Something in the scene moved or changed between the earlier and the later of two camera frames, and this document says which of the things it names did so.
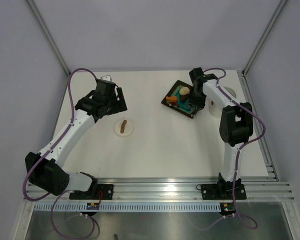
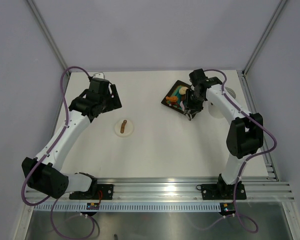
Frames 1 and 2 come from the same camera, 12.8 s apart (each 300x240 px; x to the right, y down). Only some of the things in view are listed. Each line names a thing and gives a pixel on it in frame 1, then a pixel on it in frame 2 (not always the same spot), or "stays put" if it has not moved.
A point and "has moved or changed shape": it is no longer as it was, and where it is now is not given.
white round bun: [184, 91] stays put
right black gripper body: [198, 99] stays put
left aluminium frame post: [49, 36] stays put
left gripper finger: [121, 99] -> [114, 95]
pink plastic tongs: [193, 111] has moved or changed shape
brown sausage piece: [122, 126] stays put
